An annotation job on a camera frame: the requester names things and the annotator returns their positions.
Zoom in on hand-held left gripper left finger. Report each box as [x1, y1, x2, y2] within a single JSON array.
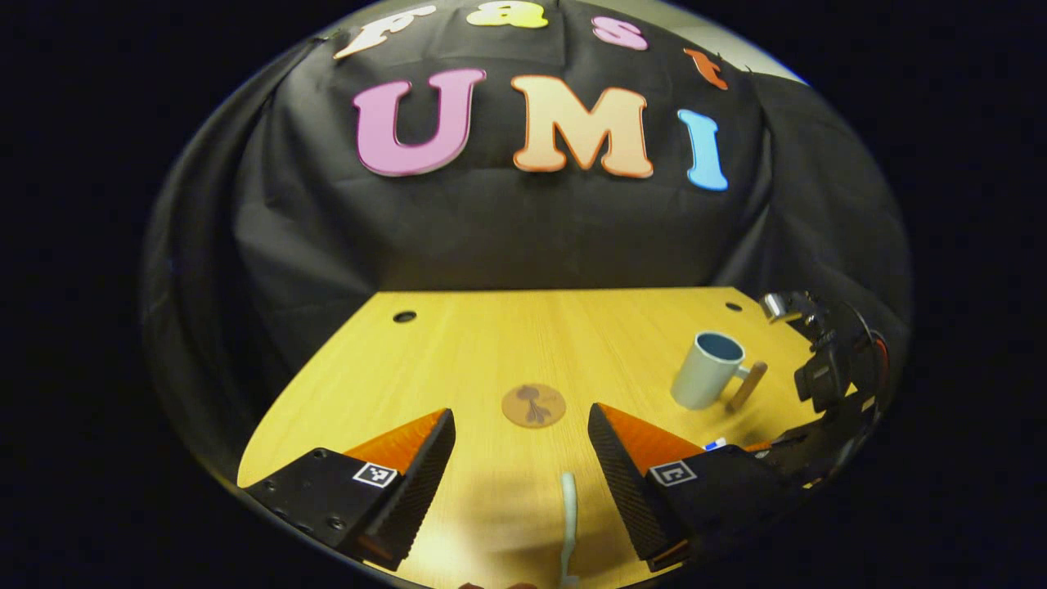
[[244, 407, 457, 572]]

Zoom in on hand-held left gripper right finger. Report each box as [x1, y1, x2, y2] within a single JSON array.
[[586, 402, 807, 573]]

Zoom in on pale green toothbrush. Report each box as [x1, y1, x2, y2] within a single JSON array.
[[559, 472, 582, 588]]

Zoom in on round brown coaster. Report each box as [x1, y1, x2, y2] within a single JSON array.
[[501, 383, 567, 429]]

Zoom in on pale blue cup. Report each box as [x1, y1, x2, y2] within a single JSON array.
[[671, 330, 770, 414]]

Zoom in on wooden desktop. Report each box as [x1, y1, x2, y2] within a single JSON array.
[[237, 286, 827, 589]]

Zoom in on black backdrop cloth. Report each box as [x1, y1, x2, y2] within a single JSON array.
[[139, 0, 913, 483]]

